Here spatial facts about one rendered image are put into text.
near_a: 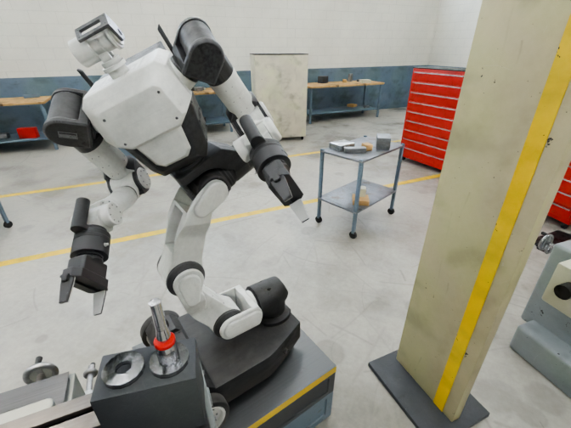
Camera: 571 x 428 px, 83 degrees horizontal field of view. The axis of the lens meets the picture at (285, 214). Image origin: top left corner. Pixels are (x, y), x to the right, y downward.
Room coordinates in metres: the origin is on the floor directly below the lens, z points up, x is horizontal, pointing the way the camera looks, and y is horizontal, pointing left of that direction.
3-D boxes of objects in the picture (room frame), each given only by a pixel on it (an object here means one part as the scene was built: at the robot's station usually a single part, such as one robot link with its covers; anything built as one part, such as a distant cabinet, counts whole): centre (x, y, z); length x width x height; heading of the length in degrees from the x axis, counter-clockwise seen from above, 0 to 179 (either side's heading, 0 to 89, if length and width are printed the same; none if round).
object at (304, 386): (1.07, 0.27, 0.20); 0.78 x 0.68 x 0.40; 125
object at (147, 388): (0.50, 0.32, 1.01); 0.22 x 0.12 x 0.20; 105
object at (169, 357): (0.51, 0.27, 1.14); 0.05 x 0.05 x 0.05
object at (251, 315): (1.09, 0.24, 0.68); 0.21 x 0.20 x 0.13; 125
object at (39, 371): (0.79, 0.95, 0.61); 0.16 x 0.12 x 0.12; 24
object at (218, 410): (0.71, 0.31, 0.50); 0.20 x 0.05 x 0.20; 125
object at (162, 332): (0.51, 0.27, 1.23); 0.03 x 0.03 x 0.11
